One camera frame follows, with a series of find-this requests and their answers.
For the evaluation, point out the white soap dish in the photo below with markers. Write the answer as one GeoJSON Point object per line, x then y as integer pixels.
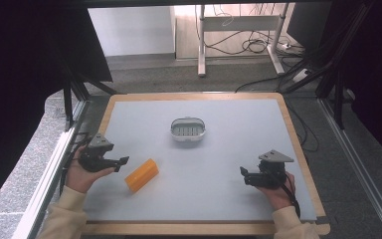
{"type": "Point", "coordinates": [188, 130]}

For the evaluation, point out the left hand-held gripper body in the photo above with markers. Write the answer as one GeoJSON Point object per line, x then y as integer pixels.
{"type": "Point", "coordinates": [94, 161]}

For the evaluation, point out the white power strip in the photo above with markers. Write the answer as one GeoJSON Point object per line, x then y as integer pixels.
{"type": "Point", "coordinates": [301, 75]}

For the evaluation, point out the pale grey table mat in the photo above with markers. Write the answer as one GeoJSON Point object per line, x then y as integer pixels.
{"type": "Point", "coordinates": [212, 166]}

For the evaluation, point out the black metal stand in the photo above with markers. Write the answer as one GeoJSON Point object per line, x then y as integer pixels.
{"type": "Point", "coordinates": [338, 66]}
{"type": "Point", "coordinates": [74, 89]}

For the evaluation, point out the orange sponge block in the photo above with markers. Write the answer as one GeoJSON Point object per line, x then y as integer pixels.
{"type": "Point", "coordinates": [142, 175]}

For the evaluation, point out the white desk frame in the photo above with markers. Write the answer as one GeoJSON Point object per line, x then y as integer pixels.
{"type": "Point", "coordinates": [242, 23]}

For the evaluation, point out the black curtain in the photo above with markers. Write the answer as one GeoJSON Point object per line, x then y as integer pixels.
{"type": "Point", "coordinates": [23, 66]}
{"type": "Point", "coordinates": [374, 66]}

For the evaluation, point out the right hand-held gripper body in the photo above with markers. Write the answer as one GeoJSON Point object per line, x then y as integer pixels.
{"type": "Point", "coordinates": [270, 174]}

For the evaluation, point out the person's left hand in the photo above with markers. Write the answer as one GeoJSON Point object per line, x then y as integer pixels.
{"type": "Point", "coordinates": [79, 179]}

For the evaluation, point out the person's right hand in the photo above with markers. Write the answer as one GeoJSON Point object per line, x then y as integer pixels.
{"type": "Point", "coordinates": [280, 197]}

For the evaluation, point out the aluminium frame rail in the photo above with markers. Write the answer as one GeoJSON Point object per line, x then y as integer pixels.
{"type": "Point", "coordinates": [48, 179]}
{"type": "Point", "coordinates": [358, 169]}

